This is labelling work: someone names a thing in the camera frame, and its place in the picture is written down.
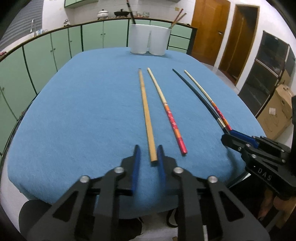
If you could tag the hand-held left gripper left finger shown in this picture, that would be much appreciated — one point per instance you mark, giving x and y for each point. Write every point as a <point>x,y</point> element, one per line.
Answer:
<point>136,162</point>

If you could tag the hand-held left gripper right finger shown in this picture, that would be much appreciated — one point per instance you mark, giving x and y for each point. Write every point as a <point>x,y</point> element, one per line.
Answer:
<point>161,162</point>

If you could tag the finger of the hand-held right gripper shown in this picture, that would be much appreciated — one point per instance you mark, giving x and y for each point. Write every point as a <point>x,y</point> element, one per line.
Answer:
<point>242,135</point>
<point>233,141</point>

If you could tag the plain bamboo chopstick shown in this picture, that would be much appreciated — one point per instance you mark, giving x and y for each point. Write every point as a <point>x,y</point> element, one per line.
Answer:
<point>145,111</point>
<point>181,18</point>

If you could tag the red-patterned bamboo chopstick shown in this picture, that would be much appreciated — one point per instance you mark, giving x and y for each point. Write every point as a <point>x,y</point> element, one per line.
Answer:
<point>208,95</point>
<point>166,109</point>

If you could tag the dark blue chopstick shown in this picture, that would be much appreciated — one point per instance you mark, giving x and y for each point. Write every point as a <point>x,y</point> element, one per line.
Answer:
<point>198,95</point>

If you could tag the white double utensil holder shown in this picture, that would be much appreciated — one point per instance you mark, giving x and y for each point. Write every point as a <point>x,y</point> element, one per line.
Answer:
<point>149,39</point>

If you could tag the beige clear-ended chopstick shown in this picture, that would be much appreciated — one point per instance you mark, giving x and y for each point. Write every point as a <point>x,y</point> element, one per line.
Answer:
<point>177,18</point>

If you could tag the black spoon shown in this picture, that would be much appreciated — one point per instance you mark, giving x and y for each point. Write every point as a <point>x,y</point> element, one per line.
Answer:
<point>131,14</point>

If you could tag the person's right hand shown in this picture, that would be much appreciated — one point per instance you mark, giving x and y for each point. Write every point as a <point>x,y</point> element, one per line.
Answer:
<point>282,213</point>

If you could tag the cardboard box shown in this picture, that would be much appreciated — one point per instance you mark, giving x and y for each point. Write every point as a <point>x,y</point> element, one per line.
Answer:
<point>275,111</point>

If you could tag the black glass-door cabinet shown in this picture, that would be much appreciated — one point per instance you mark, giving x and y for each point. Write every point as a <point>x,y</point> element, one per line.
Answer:
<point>266,69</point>

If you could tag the blue tablecloth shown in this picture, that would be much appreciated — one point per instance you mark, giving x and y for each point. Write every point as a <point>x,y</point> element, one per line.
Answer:
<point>92,104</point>

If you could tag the open brown wooden door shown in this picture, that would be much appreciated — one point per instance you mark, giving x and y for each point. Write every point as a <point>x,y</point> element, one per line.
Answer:
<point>238,39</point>

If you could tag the closed brown wooden door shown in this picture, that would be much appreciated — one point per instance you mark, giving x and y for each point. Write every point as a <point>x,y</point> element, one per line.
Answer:
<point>208,30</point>

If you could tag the green lower kitchen cabinets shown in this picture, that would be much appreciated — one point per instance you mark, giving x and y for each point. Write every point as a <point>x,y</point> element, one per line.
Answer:
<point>39,58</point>

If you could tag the green kitchen cabinets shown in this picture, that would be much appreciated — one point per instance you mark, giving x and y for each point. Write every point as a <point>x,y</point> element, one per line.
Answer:
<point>74,2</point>
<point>39,58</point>

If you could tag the black wok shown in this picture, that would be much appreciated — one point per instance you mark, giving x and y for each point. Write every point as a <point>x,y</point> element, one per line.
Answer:
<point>121,13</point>

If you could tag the white lidded pot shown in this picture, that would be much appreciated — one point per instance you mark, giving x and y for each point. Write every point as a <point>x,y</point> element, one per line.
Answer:
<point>103,14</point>

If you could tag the chrome kitchen faucet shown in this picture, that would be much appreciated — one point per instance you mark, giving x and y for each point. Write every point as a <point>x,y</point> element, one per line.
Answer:
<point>33,26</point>

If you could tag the green upper kitchen cabinets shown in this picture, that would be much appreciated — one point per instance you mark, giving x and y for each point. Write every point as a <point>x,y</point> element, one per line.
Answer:
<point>74,2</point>

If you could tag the grey window blind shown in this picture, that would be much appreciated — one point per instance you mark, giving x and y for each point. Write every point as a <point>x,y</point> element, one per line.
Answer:
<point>13,25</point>

